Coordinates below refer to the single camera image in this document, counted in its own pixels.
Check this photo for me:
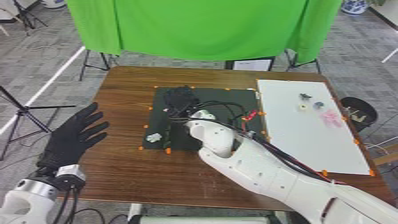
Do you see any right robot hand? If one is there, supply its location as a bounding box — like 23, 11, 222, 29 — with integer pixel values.
161, 85, 202, 118

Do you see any white flower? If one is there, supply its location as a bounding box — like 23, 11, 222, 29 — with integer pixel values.
144, 132, 165, 143

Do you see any black stand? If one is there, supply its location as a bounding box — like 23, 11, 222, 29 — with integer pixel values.
10, 0, 50, 31

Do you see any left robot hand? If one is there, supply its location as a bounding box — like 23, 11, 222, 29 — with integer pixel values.
34, 101, 112, 170

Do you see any blue and white vase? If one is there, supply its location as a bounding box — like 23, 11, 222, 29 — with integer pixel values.
41, 0, 67, 10
339, 0, 371, 16

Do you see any black cable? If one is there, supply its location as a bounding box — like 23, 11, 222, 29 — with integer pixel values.
197, 100, 250, 134
55, 184, 130, 224

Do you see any black framed sign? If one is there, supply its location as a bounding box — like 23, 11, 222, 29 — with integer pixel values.
224, 56, 277, 72

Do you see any pink flower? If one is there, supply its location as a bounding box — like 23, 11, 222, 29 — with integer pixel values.
318, 110, 345, 129

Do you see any dark mat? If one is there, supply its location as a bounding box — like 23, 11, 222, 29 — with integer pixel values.
138, 86, 263, 151

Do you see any black tripod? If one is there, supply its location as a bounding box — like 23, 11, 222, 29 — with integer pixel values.
0, 85, 78, 161

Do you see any black chair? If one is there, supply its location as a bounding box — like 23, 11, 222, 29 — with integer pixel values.
337, 96, 380, 133

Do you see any pale grey bar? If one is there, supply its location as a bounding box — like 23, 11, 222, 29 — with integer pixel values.
140, 215, 272, 224

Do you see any white sheet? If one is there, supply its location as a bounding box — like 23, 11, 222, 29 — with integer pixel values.
256, 79, 376, 176

